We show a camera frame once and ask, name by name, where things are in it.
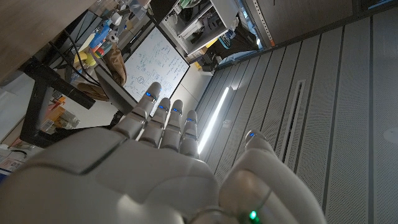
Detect yellow banana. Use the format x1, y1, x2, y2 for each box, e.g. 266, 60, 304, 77
73, 51, 97, 68

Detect whiteboard with black frame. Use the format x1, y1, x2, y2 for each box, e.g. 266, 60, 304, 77
123, 26, 191, 108

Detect round white ceiling sensor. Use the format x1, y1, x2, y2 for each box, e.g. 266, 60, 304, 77
382, 126, 398, 144

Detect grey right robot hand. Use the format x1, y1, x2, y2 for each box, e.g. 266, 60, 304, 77
0, 81, 327, 224

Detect ceiling slot vent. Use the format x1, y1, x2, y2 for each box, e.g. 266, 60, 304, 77
284, 80, 307, 162

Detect white shelf cabinet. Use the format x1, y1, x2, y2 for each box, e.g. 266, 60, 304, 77
160, 0, 240, 57

